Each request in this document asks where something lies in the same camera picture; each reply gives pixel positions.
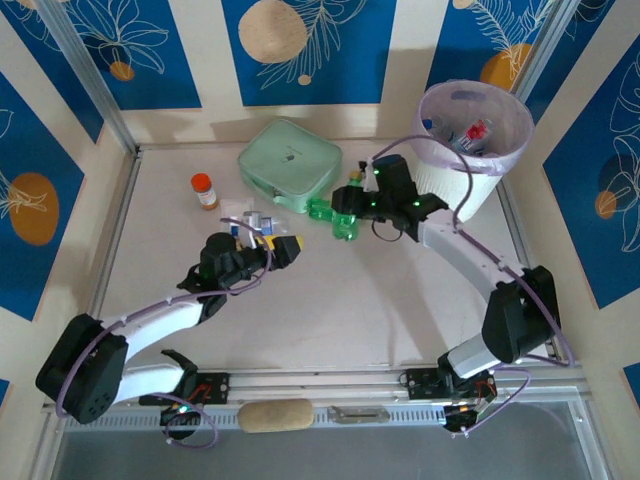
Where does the green plastic soda bottle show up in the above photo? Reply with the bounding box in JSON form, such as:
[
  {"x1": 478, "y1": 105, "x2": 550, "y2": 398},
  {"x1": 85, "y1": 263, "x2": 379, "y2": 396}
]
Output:
[
  {"x1": 308, "y1": 197, "x2": 335, "y2": 222},
  {"x1": 330, "y1": 169, "x2": 364, "y2": 242}
]

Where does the white gauze packet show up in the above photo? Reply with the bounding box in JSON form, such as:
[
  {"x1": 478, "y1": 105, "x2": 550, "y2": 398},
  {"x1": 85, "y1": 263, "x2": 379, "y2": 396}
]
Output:
[{"x1": 219, "y1": 198, "x2": 256, "y2": 221}]

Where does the mint green zip pouch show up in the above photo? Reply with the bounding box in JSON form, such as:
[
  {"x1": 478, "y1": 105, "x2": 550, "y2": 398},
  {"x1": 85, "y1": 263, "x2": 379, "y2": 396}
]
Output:
[{"x1": 236, "y1": 118, "x2": 345, "y2": 215}]

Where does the white ribbed bin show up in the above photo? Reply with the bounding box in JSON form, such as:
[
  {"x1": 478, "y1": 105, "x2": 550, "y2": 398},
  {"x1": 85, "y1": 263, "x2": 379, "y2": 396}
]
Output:
[{"x1": 409, "y1": 82, "x2": 536, "y2": 222}]

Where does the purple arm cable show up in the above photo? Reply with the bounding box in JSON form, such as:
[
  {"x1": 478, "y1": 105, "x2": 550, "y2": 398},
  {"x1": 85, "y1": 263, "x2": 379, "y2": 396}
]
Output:
[
  {"x1": 55, "y1": 217, "x2": 275, "y2": 450},
  {"x1": 368, "y1": 138, "x2": 574, "y2": 440}
]

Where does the flat metal bracket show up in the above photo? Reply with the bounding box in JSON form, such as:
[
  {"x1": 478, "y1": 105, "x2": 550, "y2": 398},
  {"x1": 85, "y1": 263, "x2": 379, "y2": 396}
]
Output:
[{"x1": 326, "y1": 405, "x2": 392, "y2": 426}]

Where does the red snack packet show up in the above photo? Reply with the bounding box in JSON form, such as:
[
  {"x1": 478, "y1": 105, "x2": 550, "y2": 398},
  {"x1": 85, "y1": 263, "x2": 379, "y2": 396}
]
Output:
[{"x1": 462, "y1": 118, "x2": 490, "y2": 151}]

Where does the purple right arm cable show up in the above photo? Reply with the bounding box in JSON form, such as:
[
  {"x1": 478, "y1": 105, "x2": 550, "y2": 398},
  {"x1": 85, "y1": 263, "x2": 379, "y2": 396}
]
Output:
[{"x1": 368, "y1": 138, "x2": 574, "y2": 440}]

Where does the black wire loop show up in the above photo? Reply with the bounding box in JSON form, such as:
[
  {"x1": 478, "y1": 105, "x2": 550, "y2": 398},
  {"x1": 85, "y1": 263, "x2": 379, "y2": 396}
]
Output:
[
  {"x1": 371, "y1": 218, "x2": 402, "y2": 243},
  {"x1": 176, "y1": 263, "x2": 207, "y2": 295}
]

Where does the controller board with LED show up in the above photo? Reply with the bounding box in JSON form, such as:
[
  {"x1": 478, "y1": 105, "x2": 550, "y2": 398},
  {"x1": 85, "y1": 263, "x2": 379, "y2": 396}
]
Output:
[
  {"x1": 442, "y1": 398, "x2": 491, "y2": 437},
  {"x1": 158, "y1": 399, "x2": 202, "y2": 442}
]

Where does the orange cap pill bottle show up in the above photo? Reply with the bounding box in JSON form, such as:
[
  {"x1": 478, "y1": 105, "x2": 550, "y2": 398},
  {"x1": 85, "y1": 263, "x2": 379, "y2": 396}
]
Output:
[{"x1": 190, "y1": 172, "x2": 219, "y2": 211}]

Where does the blue floral wall panel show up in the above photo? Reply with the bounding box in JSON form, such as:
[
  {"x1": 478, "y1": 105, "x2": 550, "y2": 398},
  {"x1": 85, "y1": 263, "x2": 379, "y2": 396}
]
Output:
[
  {"x1": 425, "y1": 0, "x2": 556, "y2": 96},
  {"x1": 222, "y1": 0, "x2": 397, "y2": 108},
  {"x1": 0, "y1": 69, "x2": 86, "y2": 322},
  {"x1": 62, "y1": 0, "x2": 203, "y2": 111},
  {"x1": 543, "y1": 34, "x2": 640, "y2": 310},
  {"x1": 0, "y1": 9, "x2": 105, "y2": 145}
]

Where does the aluminium side rail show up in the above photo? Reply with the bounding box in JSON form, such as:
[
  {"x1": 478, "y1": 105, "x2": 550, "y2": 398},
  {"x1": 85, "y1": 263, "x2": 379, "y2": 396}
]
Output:
[{"x1": 96, "y1": 149, "x2": 145, "y2": 306}]

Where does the tan foam roll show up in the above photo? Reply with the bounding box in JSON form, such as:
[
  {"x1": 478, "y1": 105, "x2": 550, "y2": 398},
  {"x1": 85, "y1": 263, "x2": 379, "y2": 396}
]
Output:
[{"x1": 237, "y1": 398, "x2": 317, "y2": 434}]

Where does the long aluminium base rail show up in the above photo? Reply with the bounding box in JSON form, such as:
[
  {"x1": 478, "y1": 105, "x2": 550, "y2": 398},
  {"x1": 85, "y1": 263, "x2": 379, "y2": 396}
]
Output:
[{"x1": 42, "y1": 367, "x2": 594, "y2": 411}]

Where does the blue cap water bottle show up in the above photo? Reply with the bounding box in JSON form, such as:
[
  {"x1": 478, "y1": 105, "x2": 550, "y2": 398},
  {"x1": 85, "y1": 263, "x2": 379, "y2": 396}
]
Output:
[{"x1": 421, "y1": 117, "x2": 451, "y2": 144}]

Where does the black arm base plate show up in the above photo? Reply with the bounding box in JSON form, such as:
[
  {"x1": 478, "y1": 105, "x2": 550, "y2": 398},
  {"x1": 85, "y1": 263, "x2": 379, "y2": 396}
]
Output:
[
  {"x1": 137, "y1": 371, "x2": 232, "y2": 407},
  {"x1": 403, "y1": 367, "x2": 500, "y2": 402}
]

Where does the aluminium frame post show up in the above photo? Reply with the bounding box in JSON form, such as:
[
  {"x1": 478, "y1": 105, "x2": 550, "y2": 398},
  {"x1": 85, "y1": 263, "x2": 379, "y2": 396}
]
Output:
[
  {"x1": 37, "y1": 0, "x2": 140, "y2": 154},
  {"x1": 513, "y1": 0, "x2": 571, "y2": 101}
]

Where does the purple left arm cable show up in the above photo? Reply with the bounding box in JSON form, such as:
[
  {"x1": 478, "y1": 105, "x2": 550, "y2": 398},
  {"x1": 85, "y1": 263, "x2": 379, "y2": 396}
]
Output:
[{"x1": 55, "y1": 217, "x2": 275, "y2": 450}]

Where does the slotted metal strip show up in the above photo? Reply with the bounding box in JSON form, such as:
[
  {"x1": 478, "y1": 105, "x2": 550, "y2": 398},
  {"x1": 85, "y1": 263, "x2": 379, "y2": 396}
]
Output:
[{"x1": 62, "y1": 407, "x2": 454, "y2": 432}]

